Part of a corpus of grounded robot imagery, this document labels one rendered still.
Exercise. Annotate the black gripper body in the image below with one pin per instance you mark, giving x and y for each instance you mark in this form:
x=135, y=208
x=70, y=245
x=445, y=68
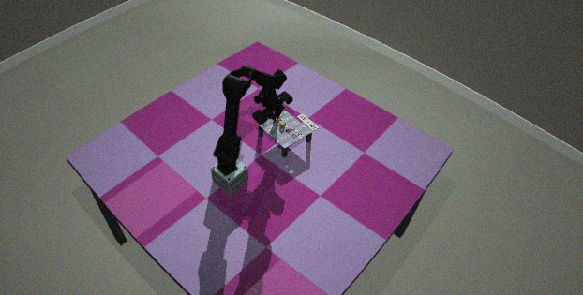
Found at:
x=260, y=116

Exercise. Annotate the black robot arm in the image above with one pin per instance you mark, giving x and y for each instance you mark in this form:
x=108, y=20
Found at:
x=233, y=88

